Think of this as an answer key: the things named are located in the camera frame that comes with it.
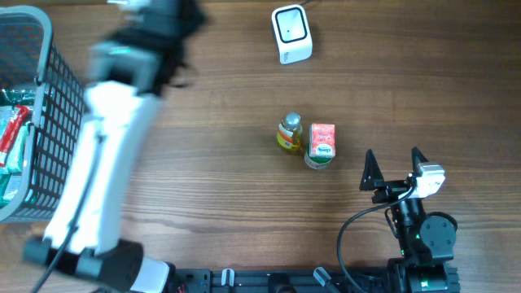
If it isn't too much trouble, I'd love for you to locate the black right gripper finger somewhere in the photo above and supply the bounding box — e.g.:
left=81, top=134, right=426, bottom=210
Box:
left=359, top=149, right=385, bottom=191
left=411, top=146, right=428, bottom=173

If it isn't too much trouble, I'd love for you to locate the red white juice carton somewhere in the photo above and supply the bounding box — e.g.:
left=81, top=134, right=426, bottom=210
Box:
left=309, top=123, right=335, bottom=159

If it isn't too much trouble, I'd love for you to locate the yellow oil bottle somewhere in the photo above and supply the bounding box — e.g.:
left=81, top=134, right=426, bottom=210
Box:
left=276, top=112, right=303, bottom=153

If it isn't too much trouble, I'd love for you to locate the red white tube package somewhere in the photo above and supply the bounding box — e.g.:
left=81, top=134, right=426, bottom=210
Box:
left=1, top=105, right=29, bottom=167

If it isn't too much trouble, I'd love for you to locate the green 3M gloves package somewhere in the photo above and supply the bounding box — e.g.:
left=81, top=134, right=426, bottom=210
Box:
left=0, top=89, right=37, bottom=208

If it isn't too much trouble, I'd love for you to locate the teal white pouch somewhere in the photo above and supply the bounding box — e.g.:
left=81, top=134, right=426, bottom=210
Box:
left=1, top=106, right=31, bottom=175

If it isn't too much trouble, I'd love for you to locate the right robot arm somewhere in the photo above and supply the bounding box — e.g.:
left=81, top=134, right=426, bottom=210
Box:
left=360, top=147, right=461, bottom=293

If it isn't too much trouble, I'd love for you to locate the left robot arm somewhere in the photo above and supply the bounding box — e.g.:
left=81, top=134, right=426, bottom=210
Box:
left=23, top=0, right=206, bottom=292

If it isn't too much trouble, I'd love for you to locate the white barcode scanner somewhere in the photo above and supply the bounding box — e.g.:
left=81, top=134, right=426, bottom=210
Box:
left=271, top=4, right=313, bottom=65

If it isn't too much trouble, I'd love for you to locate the green lid white jar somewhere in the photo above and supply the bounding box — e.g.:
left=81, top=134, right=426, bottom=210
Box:
left=304, top=144, right=332, bottom=170

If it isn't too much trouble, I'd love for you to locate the grey plastic mesh basket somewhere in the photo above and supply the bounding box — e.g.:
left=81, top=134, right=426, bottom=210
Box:
left=1, top=6, right=85, bottom=223

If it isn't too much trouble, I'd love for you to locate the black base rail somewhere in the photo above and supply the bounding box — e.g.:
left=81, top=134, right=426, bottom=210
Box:
left=97, top=266, right=462, bottom=293

